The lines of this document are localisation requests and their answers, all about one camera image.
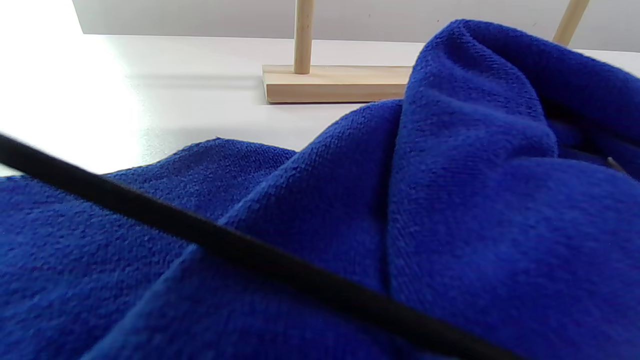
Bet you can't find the wooden desktop rack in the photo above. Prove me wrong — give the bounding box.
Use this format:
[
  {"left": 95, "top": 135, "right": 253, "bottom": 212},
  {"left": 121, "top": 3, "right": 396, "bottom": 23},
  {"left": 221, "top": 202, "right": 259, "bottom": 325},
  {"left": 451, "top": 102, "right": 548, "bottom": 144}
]
[{"left": 262, "top": 0, "right": 591, "bottom": 105}]

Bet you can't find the blue square towel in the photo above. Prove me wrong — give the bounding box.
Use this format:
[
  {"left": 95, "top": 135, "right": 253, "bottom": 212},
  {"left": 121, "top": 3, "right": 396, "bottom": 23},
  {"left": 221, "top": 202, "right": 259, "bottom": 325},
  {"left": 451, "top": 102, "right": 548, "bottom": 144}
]
[{"left": 0, "top": 19, "right": 640, "bottom": 360}]

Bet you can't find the white desktop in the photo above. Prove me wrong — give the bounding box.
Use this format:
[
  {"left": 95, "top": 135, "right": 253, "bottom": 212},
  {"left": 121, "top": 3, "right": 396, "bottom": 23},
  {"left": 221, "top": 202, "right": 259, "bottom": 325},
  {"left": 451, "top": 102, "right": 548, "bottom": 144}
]
[{"left": 0, "top": 33, "right": 640, "bottom": 177}]

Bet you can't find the black cable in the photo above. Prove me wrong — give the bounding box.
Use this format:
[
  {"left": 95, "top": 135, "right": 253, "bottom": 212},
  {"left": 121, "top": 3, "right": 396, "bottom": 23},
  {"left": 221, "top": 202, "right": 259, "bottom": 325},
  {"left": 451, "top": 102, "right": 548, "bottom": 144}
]
[{"left": 0, "top": 132, "right": 527, "bottom": 360}]

